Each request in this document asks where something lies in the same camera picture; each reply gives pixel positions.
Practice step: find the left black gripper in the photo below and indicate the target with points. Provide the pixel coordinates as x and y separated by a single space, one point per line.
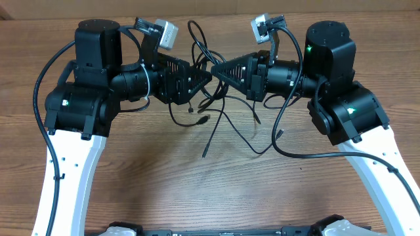
180 95

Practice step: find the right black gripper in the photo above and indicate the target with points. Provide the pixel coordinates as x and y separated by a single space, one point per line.
254 84

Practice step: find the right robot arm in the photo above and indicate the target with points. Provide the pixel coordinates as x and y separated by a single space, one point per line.
349 114

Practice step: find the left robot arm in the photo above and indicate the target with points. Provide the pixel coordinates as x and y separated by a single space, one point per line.
112 64

